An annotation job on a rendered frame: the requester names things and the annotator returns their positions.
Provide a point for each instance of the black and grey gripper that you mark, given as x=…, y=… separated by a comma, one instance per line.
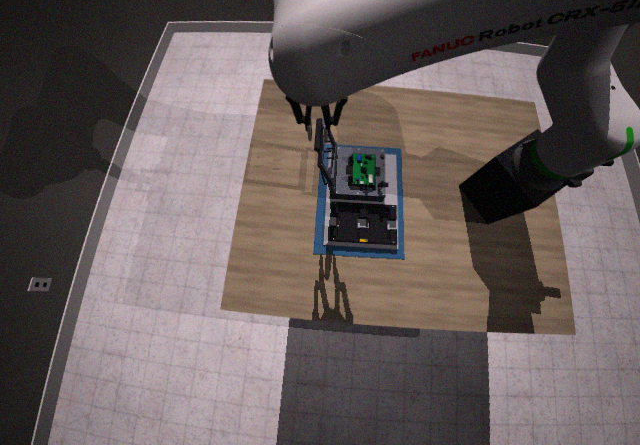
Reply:
x=300, y=118

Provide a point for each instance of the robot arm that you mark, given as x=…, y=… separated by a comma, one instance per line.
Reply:
x=322, y=51

